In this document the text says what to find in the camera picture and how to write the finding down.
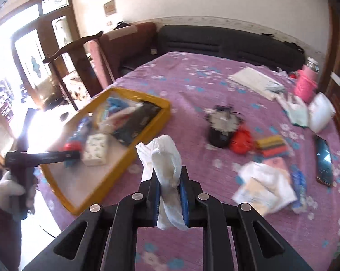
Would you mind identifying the brown leather armchair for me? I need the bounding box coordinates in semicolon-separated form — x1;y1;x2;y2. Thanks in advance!
88;22;158;88

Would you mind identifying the white cloth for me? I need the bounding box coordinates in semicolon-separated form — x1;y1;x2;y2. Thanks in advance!
232;162;297;216

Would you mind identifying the pink knitted bottle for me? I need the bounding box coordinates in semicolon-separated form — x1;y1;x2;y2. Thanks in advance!
294;57;319;103

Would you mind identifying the red white plastic bag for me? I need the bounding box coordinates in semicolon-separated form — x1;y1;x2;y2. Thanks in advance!
97;103;143;134

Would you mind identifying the white green work glove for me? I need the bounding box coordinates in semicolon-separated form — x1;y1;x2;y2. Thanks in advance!
276;93;309;128

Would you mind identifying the wooden glass door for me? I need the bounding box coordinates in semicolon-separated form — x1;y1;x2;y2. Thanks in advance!
0;0;80;106

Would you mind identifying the left gloved hand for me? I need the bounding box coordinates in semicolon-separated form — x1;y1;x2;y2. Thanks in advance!
0;171;39;214

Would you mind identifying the flat black box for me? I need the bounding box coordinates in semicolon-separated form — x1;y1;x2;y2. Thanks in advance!
112;101;161;147

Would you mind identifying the white towel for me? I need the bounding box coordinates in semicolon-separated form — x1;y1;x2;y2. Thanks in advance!
136;135;187;231

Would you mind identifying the pink tissue pack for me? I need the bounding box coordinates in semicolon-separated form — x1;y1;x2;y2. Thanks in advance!
262;157;291;184

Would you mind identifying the yellow cardboard tray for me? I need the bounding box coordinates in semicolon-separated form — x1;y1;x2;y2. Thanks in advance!
41;87;171;215

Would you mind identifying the white paper notebook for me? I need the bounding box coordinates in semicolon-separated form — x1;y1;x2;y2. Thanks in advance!
228;67;285;101

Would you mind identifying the black cylindrical pen holder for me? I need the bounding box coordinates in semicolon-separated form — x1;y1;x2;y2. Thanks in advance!
204;105;244;148

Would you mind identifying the black sofa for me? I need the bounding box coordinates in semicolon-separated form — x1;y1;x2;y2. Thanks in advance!
120;25;305;75

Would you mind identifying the black smartphone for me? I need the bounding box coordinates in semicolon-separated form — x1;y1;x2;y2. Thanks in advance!
314;135;334;188

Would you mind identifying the white plastic jar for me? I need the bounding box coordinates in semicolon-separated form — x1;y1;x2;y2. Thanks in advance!
309;92;336;133

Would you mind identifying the dark wooden chair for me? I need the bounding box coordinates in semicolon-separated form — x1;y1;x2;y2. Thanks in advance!
42;31;103;111

